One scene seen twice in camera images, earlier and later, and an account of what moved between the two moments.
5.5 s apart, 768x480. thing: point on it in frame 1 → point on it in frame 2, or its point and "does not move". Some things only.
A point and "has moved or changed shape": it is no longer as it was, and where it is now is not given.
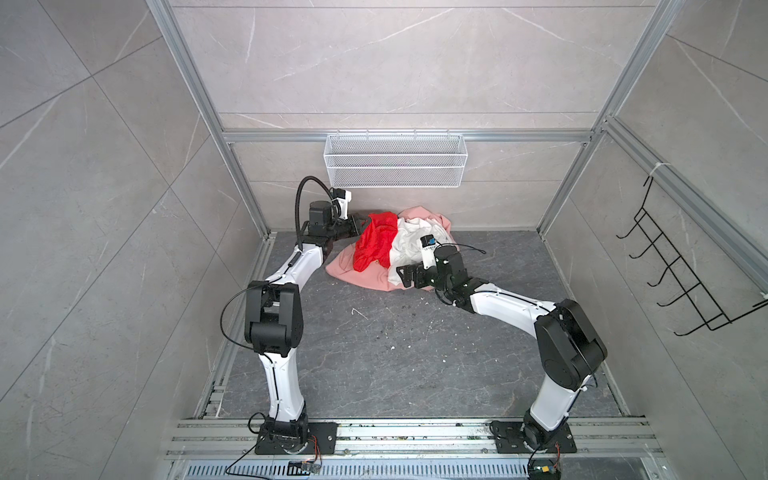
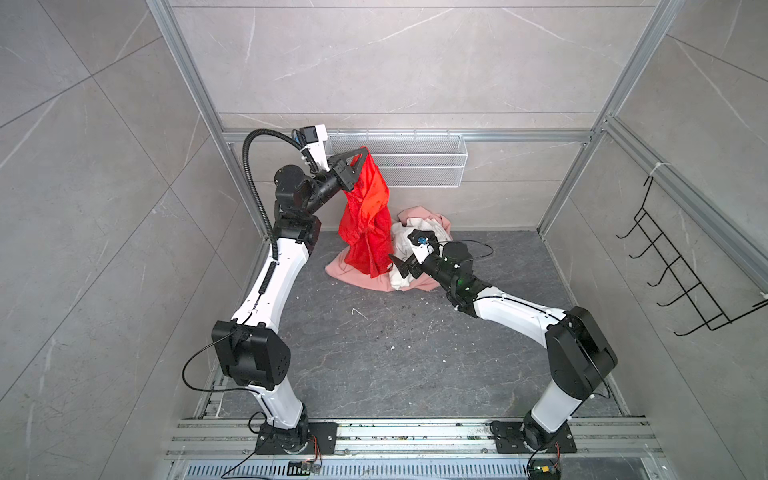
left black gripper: (356, 228) → (342, 174)
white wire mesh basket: (396, 160) does not move
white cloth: (406, 250) does not move
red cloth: (376, 240) has moved or changed shape
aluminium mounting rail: (194, 439) does not move
